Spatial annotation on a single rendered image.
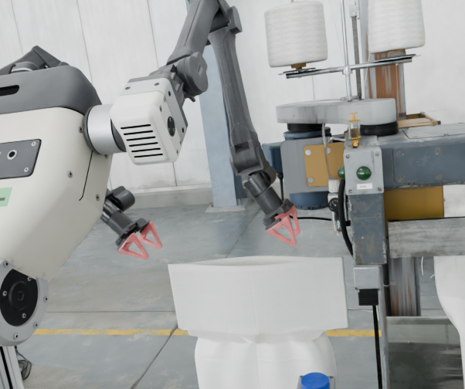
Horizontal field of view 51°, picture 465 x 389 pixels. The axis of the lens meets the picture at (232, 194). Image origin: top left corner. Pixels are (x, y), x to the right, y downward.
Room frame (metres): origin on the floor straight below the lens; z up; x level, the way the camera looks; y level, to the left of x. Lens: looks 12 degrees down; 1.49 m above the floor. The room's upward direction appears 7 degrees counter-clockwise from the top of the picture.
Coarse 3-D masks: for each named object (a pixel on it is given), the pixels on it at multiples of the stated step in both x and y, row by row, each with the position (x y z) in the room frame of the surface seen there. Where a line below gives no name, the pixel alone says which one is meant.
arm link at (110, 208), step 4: (112, 196) 1.39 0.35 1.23; (104, 200) 1.35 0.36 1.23; (108, 200) 1.36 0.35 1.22; (112, 200) 1.39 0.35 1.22; (116, 200) 1.39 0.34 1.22; (104, 204) 1.34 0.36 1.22; (108, 204) 1.35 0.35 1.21; (112, 204) 1.36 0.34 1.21; (116, 204) 1.39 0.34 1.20; (104, 208) 1.34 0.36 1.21; (108, 208) 1.34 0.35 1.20; (112, 208) 1.34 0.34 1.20; (116, 208) 1.35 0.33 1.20; (120, 208) 1.39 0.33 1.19; (104, 212) 1.33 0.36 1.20; (108, 212) 1.33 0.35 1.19; (112, 212) 1.33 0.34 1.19; (104, 216) 1.33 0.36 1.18; (108, 216) 1.33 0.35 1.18; (104, 220) 1.33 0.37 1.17; (108, 220) 1.33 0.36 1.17
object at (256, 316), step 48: (192, 288) 1.30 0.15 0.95; (240, 288) 1.24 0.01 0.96; (288, 288) 1.22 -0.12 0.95; (336, 288) 1.21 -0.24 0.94; (192, 336) 1.28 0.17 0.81; (240, 336) 1.24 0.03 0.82; (288, 336) 1.20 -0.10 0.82; (240, 384) 1.20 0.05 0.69; (288, 384) 1.16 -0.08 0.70; (336, 384) 1.22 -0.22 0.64
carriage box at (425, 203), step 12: (396, 120) 1.43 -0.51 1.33; (408, 120) 1.39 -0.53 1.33; (420, 120) 1.35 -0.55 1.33; (432, 120) 1.29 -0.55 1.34; (384, 192) 1.29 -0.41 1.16; (396, 192) 1.28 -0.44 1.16; (408, 192) 1.27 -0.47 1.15; (420, 192) 1.26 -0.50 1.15; (432, 192) 1.25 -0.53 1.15; (384, 204) 1.29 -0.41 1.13; (396, 204) 1.28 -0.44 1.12; (408, 204) 1.27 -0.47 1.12; (420, 204) 1.26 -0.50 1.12; (432, 204) 1.26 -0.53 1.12; (396, 216) 1.28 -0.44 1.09; (408, 216) 1.27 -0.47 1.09; (420, 216) 1.26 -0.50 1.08; (432, 216) 1.26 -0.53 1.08
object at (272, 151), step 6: (264, 144) 1.52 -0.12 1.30; (270, 144) 1.51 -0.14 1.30; (276, 144) 1.49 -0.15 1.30; (264, 150) 1.53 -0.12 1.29; (270, 150) 1.46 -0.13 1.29; (276, 150) 1.47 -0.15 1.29; (270, 156) 1.46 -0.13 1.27; (276, 156) 1.47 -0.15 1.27; (270, 162) 1.47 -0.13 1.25; (276, 162) 1.47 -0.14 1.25; (276, 168) 1.47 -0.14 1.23; (282, 168) 1.47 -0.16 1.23; (282, 174) 1.51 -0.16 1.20
